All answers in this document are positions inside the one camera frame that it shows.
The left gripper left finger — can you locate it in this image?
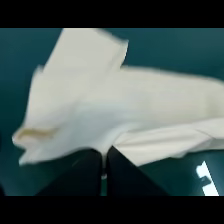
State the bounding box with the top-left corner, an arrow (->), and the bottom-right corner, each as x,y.
36,148 -> 103,197

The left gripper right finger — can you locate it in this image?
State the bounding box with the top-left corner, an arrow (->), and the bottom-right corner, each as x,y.
106,145 -> 168,197

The cream white T-shirt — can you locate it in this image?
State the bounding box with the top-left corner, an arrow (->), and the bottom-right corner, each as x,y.
11,27 -> 224,168

